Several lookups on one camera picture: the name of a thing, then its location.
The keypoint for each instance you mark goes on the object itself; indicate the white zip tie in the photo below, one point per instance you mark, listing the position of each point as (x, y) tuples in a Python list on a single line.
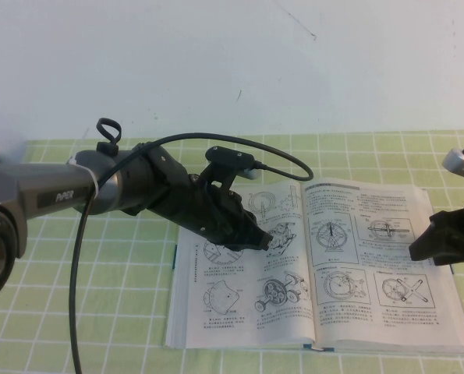
[(73, 160)]

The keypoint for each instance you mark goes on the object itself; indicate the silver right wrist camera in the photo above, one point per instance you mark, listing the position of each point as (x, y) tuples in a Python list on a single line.
[(455, 161)]

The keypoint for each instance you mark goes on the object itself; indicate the green white checkered tablecloth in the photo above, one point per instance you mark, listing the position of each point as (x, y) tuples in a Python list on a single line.
[(118, 292)]

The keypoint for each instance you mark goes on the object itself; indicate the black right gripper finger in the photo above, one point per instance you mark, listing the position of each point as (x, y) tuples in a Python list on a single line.
[(430, 241)]

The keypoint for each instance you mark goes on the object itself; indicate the technical book with diagrams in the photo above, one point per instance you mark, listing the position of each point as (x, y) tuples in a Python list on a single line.
[(333, 311)]

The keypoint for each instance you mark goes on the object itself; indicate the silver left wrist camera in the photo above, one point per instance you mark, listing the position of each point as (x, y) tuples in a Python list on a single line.
[(252, 173)]

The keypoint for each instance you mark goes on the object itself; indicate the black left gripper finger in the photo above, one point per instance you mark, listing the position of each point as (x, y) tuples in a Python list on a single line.
[(259, 228), (255, 243)]

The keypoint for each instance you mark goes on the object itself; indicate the black left camera bracket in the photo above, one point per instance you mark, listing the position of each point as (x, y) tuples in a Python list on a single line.
[(227, 157)]

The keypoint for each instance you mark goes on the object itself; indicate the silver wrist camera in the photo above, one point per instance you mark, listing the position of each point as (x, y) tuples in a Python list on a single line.
[(455, 161), (252, 173)]

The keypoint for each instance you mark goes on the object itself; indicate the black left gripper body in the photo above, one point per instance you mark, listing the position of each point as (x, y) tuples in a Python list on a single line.
[(216, 218)]

